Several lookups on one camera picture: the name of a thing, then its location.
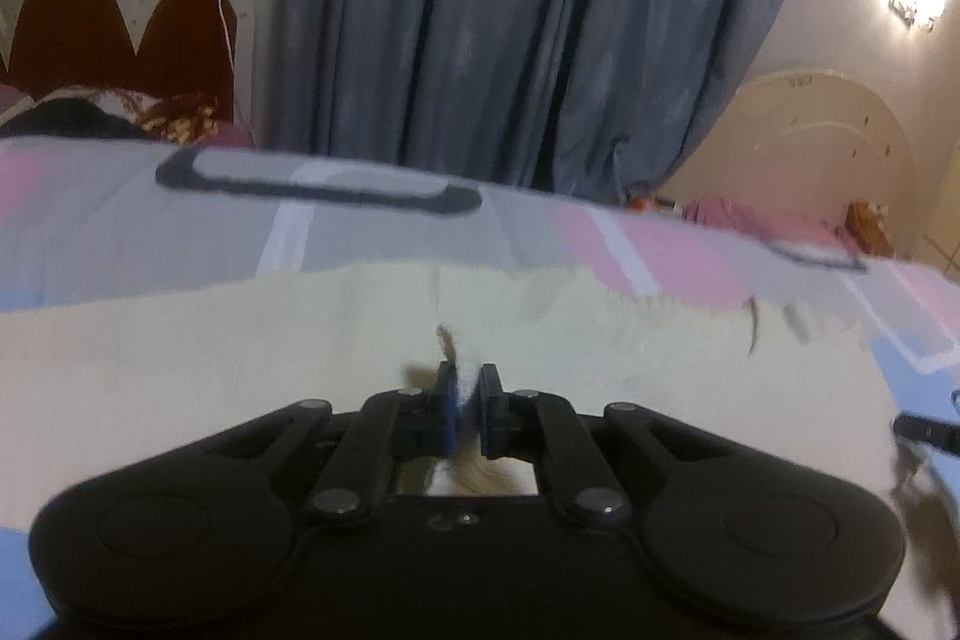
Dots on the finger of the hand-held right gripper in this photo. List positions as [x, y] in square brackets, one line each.
[930, 431]

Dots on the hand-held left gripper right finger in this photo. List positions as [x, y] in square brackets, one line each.
[488, 415]

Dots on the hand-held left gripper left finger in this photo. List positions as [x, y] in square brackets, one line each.
[447, 415]

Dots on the cream cloth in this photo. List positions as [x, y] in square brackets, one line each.
[187, 370]

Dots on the pastel patterned bedsheet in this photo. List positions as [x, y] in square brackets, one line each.
[375, 235]

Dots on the orange-brown soft toy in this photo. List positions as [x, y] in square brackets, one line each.
[866, 227]

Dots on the small orange object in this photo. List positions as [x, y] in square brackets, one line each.
[643, 203]

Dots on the pink bedding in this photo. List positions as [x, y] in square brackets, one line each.
[750, 216]

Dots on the cream arched headboard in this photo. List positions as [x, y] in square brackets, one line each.
[810, 108]

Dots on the grey-blue curtain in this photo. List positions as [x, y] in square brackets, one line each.
[487, 10]

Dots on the patterned pillow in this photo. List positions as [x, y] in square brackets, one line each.
[112, 111]

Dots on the white and maroon headboard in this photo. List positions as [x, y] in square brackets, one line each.
[67, 10]

